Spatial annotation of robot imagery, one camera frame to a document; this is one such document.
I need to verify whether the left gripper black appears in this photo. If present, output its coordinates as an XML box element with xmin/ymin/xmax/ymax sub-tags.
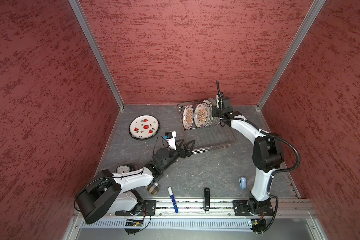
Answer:
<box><xmin>160</xmin><ymin>137</ymin><xmax>195</xmax><ymax>171</ymax></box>

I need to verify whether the plain cream white plate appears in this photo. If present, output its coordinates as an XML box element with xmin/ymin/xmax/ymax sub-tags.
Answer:
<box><xmin>208</xmin><ymin>98</ymin><xmax>220</xmax><ymax>127</ymax></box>

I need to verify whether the dark striped rim plate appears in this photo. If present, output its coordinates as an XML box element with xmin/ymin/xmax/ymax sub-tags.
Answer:
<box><xmin>128</xmin><ymin>115</ymin><xmax>161</xmax><ymax>141</ymax></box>

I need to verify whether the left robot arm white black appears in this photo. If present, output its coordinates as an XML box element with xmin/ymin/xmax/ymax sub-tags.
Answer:
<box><xmin>74</xmin><ymin>140</ymin><xmax>196</xmax><ymax>225</ymax></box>

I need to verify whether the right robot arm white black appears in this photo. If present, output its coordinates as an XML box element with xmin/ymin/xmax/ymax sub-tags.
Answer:
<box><xmin>212</xmin><ymin>94</ymin><xmax>301</xmax><ymax>216</ymax></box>

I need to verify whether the orange striped front plate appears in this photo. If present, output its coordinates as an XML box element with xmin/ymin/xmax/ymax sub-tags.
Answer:
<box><xmin>182</xmin><ymin>105</ymin><xmax>194</xmax><ymax>130</ymax></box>

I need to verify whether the orange striped plate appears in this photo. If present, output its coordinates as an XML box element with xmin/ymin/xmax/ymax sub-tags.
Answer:
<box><xmin>194</xmin><ymin>103</ymin><xmax>210</xmax><ymax>128</ymax></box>
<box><xmin>182</xmin><ymin>105</ymin><xmax>194</xmax><ymax>130</ymax></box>

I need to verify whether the black remote stick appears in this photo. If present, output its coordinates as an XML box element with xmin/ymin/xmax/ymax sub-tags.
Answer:
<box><xmin>203</xmin><ymin>188</ymin><xmax>211</xmax><ymax>212</ymax></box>

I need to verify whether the plaid glasses case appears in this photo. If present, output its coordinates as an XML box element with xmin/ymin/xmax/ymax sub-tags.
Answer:
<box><xmin>145</xmin><ymin>183</ymin><xmax>160</xmax><ymax>195</ymax></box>

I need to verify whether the blue white marker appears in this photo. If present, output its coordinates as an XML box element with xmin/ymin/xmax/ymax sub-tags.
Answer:
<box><xmin>168</xmin><ymin>187</ymin><xmax>179</xmax><ymax>213</ymax></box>

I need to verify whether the light blue small bottle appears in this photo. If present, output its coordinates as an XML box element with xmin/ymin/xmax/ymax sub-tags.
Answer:
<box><xmin>239</xmin><ymin>177</ymin><xmax>247</xmax><ymax>190</ymax></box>

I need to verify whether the green alarm clock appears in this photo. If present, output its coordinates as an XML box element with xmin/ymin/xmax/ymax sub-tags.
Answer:
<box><xmin>116</xmin><ymin>164</ymin><xmax>139</xmax><ymax>174</ymax></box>

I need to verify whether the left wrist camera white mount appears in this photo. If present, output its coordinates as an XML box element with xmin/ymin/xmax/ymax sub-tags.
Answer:
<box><xmin>164</xmin><ymin>131</ymin><xmax>177</xmax><ymax>150</ymax></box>

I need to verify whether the wire dish rack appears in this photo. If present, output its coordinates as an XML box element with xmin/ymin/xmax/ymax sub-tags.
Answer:
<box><xmin>177</xmin><ymin>101</ymin><xmax>236</xmax><ymax>154</ymax></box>

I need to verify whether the aluminium front rail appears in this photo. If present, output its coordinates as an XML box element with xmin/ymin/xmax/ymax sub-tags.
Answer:
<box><xmin>74</xmin><ymin>196</ymin><xmax>316</xmax><ymax>220</ymax></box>

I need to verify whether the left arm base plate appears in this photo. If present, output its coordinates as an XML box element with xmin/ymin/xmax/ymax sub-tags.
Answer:
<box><xmin>115</xmin><ymin>200</ymin><xmax>157</xmax><ymax>217</ymax></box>

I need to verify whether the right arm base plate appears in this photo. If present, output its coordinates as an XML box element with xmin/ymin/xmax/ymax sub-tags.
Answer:
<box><xmin>233</xmin><ymin>199</ymin><xmax>274</xmax><ymax>217</ymax></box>

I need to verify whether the left circuit board with wires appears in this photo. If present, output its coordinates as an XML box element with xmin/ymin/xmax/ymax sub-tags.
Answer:
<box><xmin>124</xmin><ymin>219</ymin><xmax>145</xmax><ymax>235</ymax></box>

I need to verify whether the circuit board with wires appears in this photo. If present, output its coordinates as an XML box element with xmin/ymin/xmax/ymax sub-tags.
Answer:
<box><xmin>251</xmin><ymin>219</ymin><xmax>268</xmax><ymax>234</ymax></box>
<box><xmin>124</xmin><ymin>219</ymin><xmax>145</xmax><ymax>235</ymax></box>

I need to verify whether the right circuit board with wires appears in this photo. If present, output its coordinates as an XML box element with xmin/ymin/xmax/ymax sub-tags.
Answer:
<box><xmin>251</xmin><ymin>219</ymin><xmax>268</xmax><ymax>234</ymax></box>

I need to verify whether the right corner aluminium post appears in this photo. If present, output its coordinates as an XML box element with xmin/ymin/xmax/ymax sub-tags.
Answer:
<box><xmin>257</xmin><ymin>0</ymin><xmax>326</xmax><ymax>112</ymax></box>

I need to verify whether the corner aluminium post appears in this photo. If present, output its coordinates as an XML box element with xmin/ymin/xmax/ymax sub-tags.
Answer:
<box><xmin>69</xmin><ymin>0</ymin><xmax>125</xmax><ymax>110</ymax></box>
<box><xmin>257</xmin><ymin>0</ymin><xmax>326</xmax><ymax>112</ymax></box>

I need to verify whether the left corner aluminium post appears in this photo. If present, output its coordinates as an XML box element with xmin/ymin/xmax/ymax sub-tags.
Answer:
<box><xmin>69</xmin><ymin>0</ymin><xmax>125</xmax><ymax>110</ymax></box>

